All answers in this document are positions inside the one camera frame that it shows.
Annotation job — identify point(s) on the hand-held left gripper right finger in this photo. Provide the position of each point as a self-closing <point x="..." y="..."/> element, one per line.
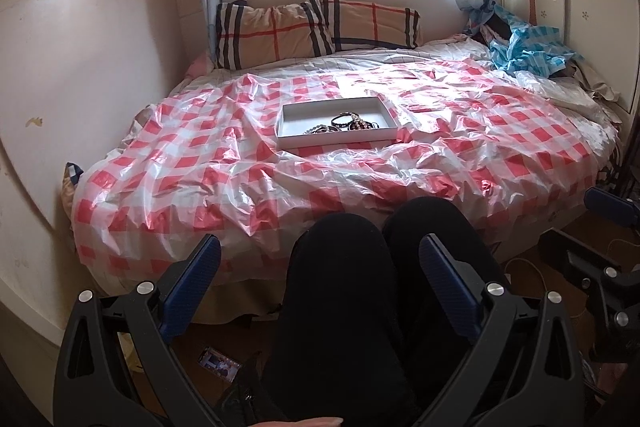
<point x="442" y="279"/>

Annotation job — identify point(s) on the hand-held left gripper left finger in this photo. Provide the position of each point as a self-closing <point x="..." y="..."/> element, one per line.
<point x="197" y="279"/>

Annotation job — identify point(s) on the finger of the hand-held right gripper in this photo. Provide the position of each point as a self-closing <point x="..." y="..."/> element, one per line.
<point x="575" y="259"/>
<point x="612" y="209"/>

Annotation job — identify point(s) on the dark bangle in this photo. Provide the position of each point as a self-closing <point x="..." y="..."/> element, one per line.
<point x="334" y="121"/>

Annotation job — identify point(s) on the silver bangle set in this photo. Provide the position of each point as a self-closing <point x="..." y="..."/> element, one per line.
<point x="320" y="129"/>

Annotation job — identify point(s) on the white shallow tray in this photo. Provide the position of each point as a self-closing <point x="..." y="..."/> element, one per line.
<point x="305" y="114"/>

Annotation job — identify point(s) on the person's left hand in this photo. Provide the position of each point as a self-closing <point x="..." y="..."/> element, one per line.
<point x="310" y="423"/>

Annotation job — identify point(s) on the person's right leg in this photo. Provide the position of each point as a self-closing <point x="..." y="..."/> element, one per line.
<point x="425" y="227"/>

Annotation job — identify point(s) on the smartphone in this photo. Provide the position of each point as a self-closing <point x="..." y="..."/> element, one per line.
<point x="220" y="363"/>

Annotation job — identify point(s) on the red checked plastic sheet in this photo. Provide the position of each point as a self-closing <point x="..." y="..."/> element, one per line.
<point x="200" y="187"/>

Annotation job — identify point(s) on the clear plastic bag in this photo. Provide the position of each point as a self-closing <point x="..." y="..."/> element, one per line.
<point x="555" y="89"/>

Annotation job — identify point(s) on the blue and yellow bag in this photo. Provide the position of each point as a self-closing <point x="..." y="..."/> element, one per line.
<point x="72" y="184"/>

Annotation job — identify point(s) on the blue checked plastic sheet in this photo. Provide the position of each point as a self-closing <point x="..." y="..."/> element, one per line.
<point x="530" y="47"/>

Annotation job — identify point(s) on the wardrobe with tree decal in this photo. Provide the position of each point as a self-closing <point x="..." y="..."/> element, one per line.
<point x="590" y="7"/>

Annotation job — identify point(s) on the pink cloth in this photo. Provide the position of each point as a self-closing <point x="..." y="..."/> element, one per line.
<point x="200" y="64"/>

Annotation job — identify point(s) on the pile of dark clothes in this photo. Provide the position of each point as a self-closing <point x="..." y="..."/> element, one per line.
<point x="500" y="24"/>

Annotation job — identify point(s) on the large plaid pillow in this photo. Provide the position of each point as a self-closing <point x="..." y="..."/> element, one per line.
<point x="270" y="34"/>

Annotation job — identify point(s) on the small plaid pillow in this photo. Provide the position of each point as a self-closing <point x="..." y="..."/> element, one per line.
<point x="375" y="24"/>

